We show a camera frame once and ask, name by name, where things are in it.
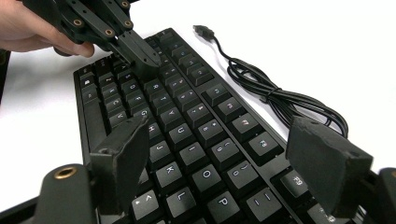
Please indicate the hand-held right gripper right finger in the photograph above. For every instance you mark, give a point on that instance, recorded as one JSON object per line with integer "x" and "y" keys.
{"x": 327, "y": 161}

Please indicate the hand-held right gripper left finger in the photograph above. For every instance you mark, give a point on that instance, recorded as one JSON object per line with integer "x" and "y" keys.
{"x": 121, "y": 161}

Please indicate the black computer keyboard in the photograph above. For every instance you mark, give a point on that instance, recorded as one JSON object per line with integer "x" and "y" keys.
{"x": 199, "y": 130}

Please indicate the white foam board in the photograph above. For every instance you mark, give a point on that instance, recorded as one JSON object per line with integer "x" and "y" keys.
{"x": 311, "y": 46}

